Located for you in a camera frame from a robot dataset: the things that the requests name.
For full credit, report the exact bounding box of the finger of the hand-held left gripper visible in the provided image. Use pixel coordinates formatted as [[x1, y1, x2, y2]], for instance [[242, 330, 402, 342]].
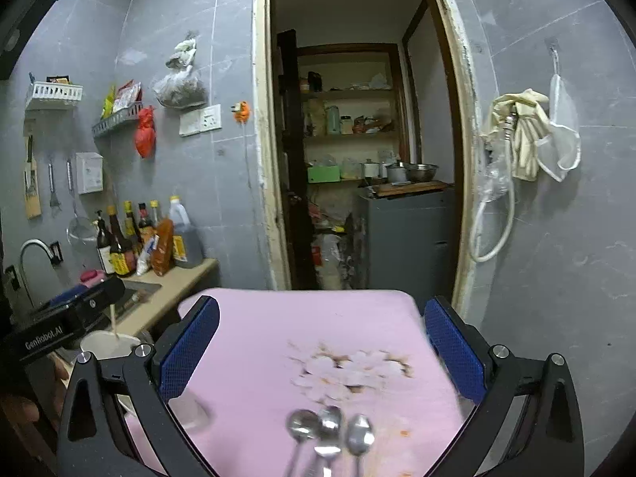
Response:
[[30, 276, 126, 318]]

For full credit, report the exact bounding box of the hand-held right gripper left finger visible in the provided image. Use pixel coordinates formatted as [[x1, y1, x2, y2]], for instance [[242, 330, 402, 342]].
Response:
[[56, 294, 222, 477]]

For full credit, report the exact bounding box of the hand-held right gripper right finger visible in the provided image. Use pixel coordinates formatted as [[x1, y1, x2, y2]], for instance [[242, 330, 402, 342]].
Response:
[[424, 295, 586, 477]]

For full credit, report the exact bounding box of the white utensil holder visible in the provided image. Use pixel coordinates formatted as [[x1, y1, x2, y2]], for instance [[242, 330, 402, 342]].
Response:
[[79, 330, 142, 361]]

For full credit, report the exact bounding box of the small metal spoon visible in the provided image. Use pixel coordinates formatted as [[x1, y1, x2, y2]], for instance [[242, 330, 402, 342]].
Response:
[[345, 414, 376, 477]]

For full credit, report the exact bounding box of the person's left hand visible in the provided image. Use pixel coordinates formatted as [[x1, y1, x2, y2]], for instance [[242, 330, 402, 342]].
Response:
[[0, 392, 43, 438]]

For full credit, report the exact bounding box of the soy sauce bottle yellow label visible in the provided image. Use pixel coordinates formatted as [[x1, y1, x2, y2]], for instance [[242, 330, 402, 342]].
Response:
[[107, 206, 138, 279]]

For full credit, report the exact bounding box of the steel sink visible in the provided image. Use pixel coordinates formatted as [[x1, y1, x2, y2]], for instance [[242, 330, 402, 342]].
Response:
[[30, 281, 163, 321]]

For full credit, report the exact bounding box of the dark pump bottle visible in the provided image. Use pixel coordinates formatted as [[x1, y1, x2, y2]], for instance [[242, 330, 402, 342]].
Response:
[[95, 210, 113, 275]]

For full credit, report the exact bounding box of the white blue packet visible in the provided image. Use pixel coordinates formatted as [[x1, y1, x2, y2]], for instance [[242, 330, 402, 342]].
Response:
[[136, 236, 160, 276]]

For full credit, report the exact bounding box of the hanging mesh strainer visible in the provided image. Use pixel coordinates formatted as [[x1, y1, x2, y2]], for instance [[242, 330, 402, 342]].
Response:
[[66, 159, 98, 245]]

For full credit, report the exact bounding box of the tall bottle yellow cap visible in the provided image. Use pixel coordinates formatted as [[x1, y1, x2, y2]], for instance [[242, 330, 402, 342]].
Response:
[[123, 201, 143, 255]]

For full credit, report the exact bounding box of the orange spice packet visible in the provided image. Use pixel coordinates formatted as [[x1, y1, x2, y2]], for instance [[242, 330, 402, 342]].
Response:
[[150, 219, 175, 277]]

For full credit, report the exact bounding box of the beige kitchen counter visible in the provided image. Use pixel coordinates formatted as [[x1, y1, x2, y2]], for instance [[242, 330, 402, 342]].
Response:
[[30, 258, 219, 353]]

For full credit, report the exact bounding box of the sauce bottle black cap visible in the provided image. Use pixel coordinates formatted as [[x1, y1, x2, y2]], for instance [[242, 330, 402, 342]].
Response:
[[138, 203, 155, 245]]

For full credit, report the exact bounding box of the metal faucet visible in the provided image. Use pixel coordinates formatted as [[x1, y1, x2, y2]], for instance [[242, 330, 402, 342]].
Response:
[[19, 239, 60, 306]]

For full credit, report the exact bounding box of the large dark oil jug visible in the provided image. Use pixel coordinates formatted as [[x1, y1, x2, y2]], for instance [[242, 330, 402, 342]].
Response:
[[168, 196, 205, 269]]

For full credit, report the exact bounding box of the pink floral cloth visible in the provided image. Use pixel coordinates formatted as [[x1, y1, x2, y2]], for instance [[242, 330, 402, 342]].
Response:
[[124, 287, 468, 477]]

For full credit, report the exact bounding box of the hanging metal peeler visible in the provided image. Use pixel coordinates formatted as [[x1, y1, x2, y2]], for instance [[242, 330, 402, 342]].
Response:
[[48, 159, 62, 215]]

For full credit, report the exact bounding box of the grey cabinet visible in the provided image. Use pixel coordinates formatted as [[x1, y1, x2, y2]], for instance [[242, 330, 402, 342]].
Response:
[[359, 186, 457, 305]]

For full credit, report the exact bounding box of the hanging wooden cutting board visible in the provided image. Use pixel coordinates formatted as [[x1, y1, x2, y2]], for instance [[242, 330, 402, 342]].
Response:
[[23, 134, 42, 220]]

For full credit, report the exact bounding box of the white sack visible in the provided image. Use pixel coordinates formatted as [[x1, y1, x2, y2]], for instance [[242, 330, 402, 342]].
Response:
[[310, 231, 349, 290]]

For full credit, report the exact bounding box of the red plastic bag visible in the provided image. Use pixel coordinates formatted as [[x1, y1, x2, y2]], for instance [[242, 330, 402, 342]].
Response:
[[135, 106, 158, 159]]

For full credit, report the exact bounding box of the clear plastic bag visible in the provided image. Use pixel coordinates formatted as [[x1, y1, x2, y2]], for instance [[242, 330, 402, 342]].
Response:
[[477, 134, 512, 206]]

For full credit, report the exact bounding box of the metal bowl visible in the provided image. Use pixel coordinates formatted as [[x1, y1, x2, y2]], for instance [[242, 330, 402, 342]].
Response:
[[403, 163, 439, 184]]

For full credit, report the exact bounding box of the red white snack packet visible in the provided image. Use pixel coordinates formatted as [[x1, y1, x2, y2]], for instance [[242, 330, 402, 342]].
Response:
[[113, 81, 143, 113]]

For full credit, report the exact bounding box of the clear bag of dried goods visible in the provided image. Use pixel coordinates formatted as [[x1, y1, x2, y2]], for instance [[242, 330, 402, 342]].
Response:
[[153, 66, 207, 109]]

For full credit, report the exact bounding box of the dark wooden shelf unit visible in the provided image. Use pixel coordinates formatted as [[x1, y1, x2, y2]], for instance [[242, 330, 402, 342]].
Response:
[[275, 30, 414, 290]]

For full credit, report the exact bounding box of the green box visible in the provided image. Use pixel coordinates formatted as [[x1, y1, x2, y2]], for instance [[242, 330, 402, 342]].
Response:
[[307, 165, 341, 184]]

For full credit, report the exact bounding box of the white mesh bag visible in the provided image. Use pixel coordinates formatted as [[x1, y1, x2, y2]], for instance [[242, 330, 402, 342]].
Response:
[[535, 74, 582, 182]]

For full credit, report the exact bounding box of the white knotted plastic bag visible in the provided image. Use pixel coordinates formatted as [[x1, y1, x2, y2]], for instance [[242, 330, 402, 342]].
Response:
[[165, 32, 200, 69]]

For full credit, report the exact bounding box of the white hose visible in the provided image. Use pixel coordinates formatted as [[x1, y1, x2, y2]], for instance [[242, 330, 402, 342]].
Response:
[[469, 179, 516, 264]]

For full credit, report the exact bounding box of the white wall box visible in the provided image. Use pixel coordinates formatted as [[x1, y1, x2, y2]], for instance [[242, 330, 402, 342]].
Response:
[[76, 152, 105, 195]]

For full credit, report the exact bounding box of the metal wall rack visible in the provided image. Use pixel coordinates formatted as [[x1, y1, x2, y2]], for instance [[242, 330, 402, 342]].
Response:
[[92, 102, 145, 139]]

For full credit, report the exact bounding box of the white wall socket panel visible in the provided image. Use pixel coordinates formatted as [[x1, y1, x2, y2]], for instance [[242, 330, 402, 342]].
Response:
[[179, 104, 222, 137]]

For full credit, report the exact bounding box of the white plastic wall basket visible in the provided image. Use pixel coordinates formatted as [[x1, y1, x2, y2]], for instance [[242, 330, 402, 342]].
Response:
[[25, 82, 84, 111]]

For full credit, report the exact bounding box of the door frame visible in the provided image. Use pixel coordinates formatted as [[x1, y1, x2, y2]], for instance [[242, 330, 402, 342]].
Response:
[[252, 0, 481, 311]]

